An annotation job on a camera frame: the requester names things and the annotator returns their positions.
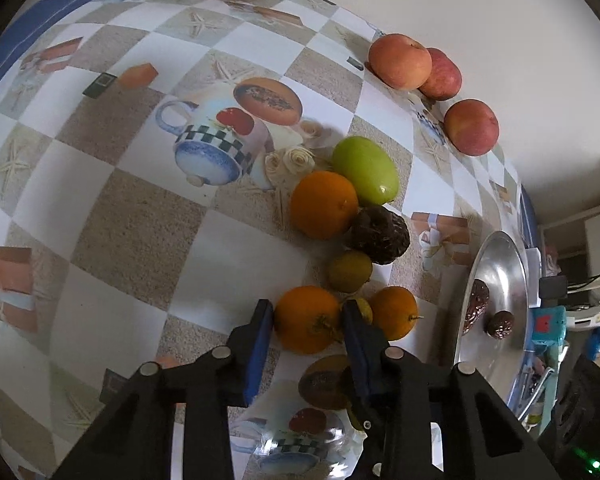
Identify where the large orange with stem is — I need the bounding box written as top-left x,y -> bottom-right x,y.
273,285 -> 345,355

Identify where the small orange with stem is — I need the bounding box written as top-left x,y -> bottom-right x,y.
367,285 -> 425,342

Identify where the long dark dried fruit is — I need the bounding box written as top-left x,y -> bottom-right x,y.
463,279 -> 491,336

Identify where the round orange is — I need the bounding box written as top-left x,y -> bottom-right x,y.
290,170 -> 360,240

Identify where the red apple right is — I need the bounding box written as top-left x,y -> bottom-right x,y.
443,99 -> 500,157

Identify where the printed checkered tablecloth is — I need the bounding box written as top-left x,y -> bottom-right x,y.
0,0 -> 541,480

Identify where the red peach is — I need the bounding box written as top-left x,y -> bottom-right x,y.
368,33 -> 433,91

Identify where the red apple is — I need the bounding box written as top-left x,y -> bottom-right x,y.
419,47 -> 463,101
443,99 -> 500,157

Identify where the round dark dried fruit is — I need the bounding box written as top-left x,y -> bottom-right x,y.
484,311 -> 516,341

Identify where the small green lime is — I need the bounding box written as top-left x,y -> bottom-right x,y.
328,250 -> 374,293

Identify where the teal toy box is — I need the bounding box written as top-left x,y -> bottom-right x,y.
530,306 -> 568,348

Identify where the green mango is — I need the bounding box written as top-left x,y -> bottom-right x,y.
331,135 -> 400,204

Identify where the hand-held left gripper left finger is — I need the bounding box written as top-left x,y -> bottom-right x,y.
50,299 -> 276,480

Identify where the white shelf unit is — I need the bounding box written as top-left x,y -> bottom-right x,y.
537,200 -> 600,311

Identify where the round metal plate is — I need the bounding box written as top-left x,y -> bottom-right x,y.
451,230 -> 530,406

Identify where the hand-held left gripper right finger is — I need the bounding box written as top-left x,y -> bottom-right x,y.
342,299 -> 564,480

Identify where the dark brown wrinkled fruit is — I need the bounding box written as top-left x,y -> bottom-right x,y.
344,205 -> 411,266

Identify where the red apple middle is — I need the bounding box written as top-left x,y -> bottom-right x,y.
419,47 -> 463,101

